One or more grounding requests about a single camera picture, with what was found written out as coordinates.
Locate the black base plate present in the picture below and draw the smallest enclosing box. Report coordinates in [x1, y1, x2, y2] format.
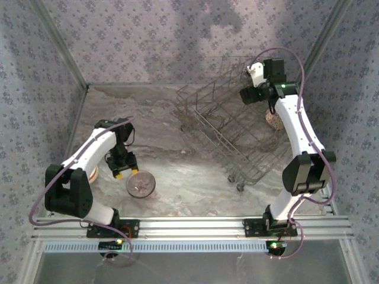
[86, 219, 140, 239]
[243, 218, 298, 237]

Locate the left circuit board with LED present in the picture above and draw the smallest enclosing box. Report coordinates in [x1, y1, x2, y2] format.
[98, 238, 124, 249]

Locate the aluminium left frame post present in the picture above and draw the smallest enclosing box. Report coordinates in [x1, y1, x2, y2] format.
[28, 0, 91, 89]

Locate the circuit board with led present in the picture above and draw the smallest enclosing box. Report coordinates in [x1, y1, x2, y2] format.
[98, 238, 124, 249]
[265, 241, 287, 251]

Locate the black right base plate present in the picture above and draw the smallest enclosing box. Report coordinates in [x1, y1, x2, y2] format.
[243, 218, 298, 237]

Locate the aluminium right floor rail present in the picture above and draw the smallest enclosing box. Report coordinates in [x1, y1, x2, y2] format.
[291, 87, 338, 216]

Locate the aluminium frame post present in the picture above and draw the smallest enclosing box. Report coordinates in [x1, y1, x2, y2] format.
[28, 0, 91, 89]
[292, 0, 355, 89]

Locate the right circuit board with LED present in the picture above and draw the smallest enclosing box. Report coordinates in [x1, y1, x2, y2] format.
[265, 241, 287, 251]

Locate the lattice pattern bowl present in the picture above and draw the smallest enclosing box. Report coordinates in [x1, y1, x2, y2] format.
[265, 111, 284, 131]

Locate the aluminium left floor rail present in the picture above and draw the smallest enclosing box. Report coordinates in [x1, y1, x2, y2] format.
[49, 87, 89, 217]

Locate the brown leaf coral bowl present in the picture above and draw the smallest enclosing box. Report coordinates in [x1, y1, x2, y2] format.
[125, 171, 157, 199]

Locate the grey wire dish rack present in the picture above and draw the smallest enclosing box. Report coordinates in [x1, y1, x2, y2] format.
[174, 55, 298, 192]

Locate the aluminium right frame post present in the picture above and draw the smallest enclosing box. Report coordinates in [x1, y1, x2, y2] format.
[292, 0, 355, 89]

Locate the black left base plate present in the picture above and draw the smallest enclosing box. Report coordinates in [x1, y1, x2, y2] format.
[86, 219, 140, 239]

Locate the grey metal panel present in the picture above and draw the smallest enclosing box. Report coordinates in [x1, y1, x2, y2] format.
[32, 240, 355, 284]

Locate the white slotted cable duct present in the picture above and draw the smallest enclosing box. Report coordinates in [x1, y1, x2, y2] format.
[43, 241, 287, 254]

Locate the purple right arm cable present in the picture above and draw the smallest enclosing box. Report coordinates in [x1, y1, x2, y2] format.
[250, 47, 338, 261]

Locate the aluminium mounting rail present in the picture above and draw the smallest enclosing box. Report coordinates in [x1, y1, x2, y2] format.
[31, 215, 355, 242]

